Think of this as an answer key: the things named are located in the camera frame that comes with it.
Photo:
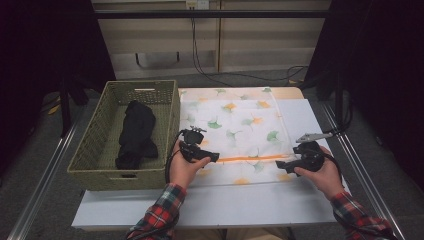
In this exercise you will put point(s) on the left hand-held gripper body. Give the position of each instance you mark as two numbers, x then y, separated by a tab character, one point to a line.
191	140

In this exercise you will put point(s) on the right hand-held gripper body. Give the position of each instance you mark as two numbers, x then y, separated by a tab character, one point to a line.
310	155

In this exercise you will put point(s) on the white leaf-print zip bag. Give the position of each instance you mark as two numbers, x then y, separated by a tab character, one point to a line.
240	113

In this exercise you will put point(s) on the black cloth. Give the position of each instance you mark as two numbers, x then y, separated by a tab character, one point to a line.
136	133

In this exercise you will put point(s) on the green woven basket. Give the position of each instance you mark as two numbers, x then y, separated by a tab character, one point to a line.
100	143

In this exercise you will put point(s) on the person's right hand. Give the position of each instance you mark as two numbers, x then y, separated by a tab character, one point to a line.
328	180

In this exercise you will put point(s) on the person's left hand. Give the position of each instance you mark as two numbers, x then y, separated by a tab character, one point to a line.
180	170

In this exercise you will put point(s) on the black metal stand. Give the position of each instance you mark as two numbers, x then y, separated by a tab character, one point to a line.
65	110
339	100

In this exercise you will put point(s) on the dark curtain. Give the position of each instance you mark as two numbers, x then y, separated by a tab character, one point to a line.
43	50
383	66

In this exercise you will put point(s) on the black horizontal bar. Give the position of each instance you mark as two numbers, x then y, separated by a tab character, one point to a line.
213	14

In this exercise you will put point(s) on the yellow floor tape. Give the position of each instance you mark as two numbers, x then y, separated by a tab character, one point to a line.
54	110

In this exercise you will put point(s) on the metal floor rail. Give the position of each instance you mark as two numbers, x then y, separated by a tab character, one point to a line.
43	186
360	173

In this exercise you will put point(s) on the black wall hook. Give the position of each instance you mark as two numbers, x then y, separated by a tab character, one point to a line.
178	56
137	60

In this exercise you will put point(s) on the white wall socket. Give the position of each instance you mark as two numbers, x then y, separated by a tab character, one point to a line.
197	4

